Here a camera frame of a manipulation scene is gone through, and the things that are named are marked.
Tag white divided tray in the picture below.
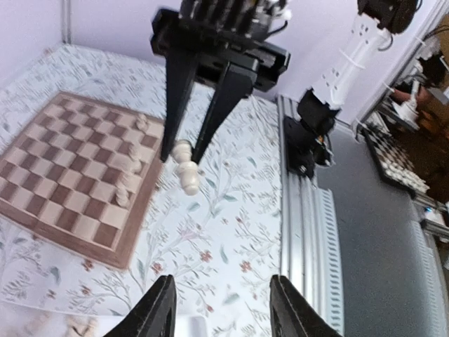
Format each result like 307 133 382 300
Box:
174 315 208 337

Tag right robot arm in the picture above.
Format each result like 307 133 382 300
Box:
151 1 417 167

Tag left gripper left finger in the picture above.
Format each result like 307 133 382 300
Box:
105 275 176 337

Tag background chess set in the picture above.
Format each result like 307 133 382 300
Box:
361 124 429 197

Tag left aluminium frame post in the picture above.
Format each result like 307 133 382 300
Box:
61 0 72 44

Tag floral patterned table mat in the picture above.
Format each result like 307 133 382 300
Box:
1 46 281 336

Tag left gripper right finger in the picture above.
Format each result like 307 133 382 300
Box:
269 275 341 337

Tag wooden chessboard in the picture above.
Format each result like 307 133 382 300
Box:
1 92 163 270

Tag light chess piece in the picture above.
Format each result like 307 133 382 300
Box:
172 140 200 196
136 114 149 132
116 174 130 207
128 144 142 173

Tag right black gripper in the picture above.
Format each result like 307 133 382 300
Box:
150 1 291 164

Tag light chess pieces pile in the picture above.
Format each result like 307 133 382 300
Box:
65 315 98 337

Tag front aluminium rail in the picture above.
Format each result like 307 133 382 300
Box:
276 95 344 334

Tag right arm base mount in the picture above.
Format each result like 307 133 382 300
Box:
283 117 335 179

